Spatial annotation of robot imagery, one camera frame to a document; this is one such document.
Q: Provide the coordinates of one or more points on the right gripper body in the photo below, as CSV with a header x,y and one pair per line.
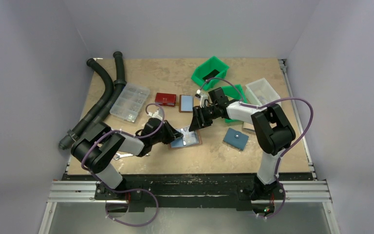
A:
x,y
201,115

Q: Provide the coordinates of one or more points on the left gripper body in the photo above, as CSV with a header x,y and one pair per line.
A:
x,y
169,135

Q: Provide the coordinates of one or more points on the pink leather card holder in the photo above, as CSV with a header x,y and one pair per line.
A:
x,y
178,144

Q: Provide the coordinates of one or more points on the black VIP card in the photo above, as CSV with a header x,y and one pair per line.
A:
x,y
211,74

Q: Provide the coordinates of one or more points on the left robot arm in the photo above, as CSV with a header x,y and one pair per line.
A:
x,y
97,147

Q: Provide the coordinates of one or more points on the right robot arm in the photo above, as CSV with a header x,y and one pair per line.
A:
x,y
272,128

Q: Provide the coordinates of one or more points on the brown open card holder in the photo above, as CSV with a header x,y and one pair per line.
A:
x,y
186,103

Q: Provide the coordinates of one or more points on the red leather card holder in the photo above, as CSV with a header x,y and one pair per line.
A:
x,y
165,99

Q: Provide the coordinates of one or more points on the blue leather card holder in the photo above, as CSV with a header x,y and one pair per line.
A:
x,y
236,139

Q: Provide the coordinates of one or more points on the cream leather card holder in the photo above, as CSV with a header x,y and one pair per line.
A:
x,y
248,127

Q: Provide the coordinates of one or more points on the clear plastic organizer box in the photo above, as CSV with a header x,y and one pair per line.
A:
x,y
130,102

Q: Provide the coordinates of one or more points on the small green plastic bin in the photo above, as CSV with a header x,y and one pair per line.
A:
x,y
234,93

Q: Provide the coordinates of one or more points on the silver wrench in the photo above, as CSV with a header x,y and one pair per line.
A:
x,y
119,156

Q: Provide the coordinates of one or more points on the clear white plastic bin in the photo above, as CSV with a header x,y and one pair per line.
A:
x,y
260,92

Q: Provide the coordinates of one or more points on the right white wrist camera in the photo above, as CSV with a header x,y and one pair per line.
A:
x,y
201,98

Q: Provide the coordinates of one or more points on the aluminium frame rail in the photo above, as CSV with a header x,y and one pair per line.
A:
x,y
66,192

